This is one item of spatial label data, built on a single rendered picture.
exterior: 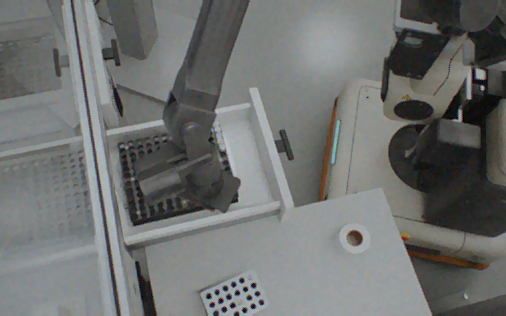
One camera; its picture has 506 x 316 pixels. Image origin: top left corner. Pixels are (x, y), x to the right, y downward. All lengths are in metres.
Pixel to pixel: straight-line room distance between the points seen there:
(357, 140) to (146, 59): 1.01
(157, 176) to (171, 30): 1.63
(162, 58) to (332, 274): 1.40
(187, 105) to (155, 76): 1.50
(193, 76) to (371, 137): 1.23
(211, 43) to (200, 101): 0.08
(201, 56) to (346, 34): 1.80
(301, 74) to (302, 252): 1.27
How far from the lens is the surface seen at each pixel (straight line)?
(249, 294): 1.04
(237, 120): 1.12
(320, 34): 2.39
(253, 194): 1.05
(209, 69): 0.67
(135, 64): 2.21
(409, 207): 1.76
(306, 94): 2.18
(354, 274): 1.12
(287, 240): 1.11
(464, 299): 2.05
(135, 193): 1.00
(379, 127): 1.85
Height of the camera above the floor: 1.83
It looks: 66 degrees down
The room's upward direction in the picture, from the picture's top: 10 degrees clockwise
